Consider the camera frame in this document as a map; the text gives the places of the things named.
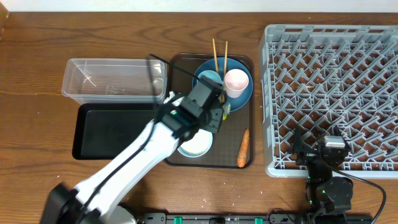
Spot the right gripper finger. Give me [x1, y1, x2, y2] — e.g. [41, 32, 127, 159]
[292, 126, 302, 152]
[333, 126, 345, 140]

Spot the green snack wrapper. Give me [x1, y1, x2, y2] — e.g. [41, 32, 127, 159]
[223, 101, 231, 120]

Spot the white tissue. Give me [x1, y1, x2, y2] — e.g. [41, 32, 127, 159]
[164, 91, 178, 106]

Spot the light blue rice bowl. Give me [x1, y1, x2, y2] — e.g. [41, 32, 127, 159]
[177, 129, 213, 157]

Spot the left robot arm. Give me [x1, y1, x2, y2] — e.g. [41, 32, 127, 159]
[40, 77, 226, 223]

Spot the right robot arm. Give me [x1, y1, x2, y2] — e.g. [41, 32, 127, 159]
[289, 127, 353, 223]

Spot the grey dishwasher rack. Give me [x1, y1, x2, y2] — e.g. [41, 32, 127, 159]
[259, 24, 397, 179]

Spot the light blue cup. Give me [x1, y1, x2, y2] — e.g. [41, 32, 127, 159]
[197, 70, 223, 86]

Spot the pink cup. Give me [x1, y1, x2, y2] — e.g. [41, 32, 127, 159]
[224, 69, 249, 98]

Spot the dark blue plate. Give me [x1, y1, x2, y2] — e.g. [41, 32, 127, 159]
[195, 55, 254, 112]

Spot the left wooden chopstick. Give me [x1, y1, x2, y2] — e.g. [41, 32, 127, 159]
[212, 39, 219, 74]

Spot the wooden chopstick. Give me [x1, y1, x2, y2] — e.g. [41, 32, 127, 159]
[212, 39, 219, 74]
[220, 40, 229, 104]

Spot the brown serving tray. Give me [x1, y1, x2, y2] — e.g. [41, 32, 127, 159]
[165, 54, 255, 169]

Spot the orange carrot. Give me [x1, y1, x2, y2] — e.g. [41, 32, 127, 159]
[237, 128, 250, 168]

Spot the right wooden chopstick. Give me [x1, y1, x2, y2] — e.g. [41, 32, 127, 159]
[220, 40, 229, 104]

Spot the black plastic tray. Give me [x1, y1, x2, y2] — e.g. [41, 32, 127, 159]
[72, 103, 154, 160]

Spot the clear plastic bin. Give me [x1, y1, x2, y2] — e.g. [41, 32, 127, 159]
[62, 58, 167, 105]

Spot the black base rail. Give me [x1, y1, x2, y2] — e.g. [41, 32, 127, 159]
[136, 211, 373, 224]

